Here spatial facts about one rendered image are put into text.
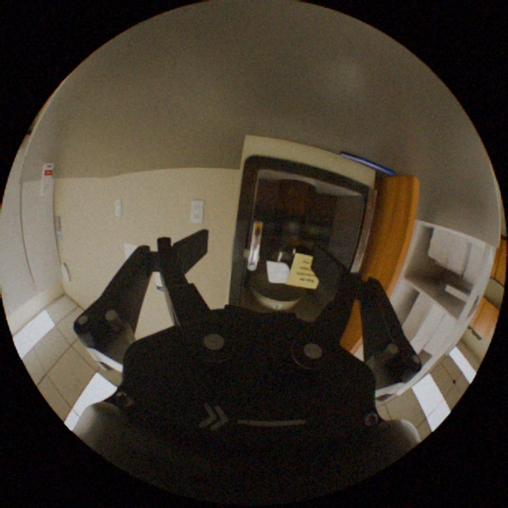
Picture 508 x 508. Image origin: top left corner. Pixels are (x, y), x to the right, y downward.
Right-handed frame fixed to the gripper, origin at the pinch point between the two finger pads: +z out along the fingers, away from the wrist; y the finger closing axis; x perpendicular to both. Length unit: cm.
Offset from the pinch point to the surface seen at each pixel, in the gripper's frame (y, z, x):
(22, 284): -285, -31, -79
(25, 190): -285, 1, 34
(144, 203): -69, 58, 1
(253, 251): -0.9, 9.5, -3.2
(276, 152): 0.9, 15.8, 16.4
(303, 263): 10.2, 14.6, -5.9
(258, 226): -0.7, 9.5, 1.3
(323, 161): 11.1, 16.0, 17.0
